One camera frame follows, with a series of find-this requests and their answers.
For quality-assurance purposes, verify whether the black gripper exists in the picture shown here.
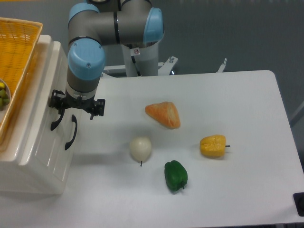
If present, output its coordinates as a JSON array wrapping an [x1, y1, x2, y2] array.
[[48, 89, 105, 120]]

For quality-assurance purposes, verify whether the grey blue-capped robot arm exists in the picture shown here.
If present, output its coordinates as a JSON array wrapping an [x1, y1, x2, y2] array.
[[48, 0, 164, 117]]

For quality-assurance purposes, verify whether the white drawer cabinet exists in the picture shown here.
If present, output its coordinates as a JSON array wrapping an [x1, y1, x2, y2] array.
[[0, 35, 81, 194]]

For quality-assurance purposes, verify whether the bowl of green olives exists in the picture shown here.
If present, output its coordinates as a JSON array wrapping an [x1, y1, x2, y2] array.
[[0, 79, 11, 111]]

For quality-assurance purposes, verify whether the white toy onion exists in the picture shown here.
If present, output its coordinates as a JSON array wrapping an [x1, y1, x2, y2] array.
[[129, 136, 152, 167]]

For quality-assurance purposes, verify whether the orange bread piece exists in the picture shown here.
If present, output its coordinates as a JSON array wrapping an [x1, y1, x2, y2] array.
[[145, 102, 181, 129]]

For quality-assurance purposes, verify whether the yellow woven basket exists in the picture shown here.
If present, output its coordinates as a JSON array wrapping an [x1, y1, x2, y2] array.
[[0, 17, 43, 142]]

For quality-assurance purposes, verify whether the green toy bell pepper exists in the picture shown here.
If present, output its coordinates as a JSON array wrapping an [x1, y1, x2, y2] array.
[[164, 160, 188, 192]]

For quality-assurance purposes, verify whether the yellow toy bell pepper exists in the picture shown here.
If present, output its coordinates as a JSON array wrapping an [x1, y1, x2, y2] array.
[[199, 134, 229, 157]]

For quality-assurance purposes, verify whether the black corner device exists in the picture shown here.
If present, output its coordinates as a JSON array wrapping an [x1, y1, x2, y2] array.
[[293, 192, 304, 217]]

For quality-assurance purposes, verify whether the black cable on pedestal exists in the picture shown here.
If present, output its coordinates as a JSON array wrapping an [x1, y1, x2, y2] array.
[[129, 44, 143, 77]]

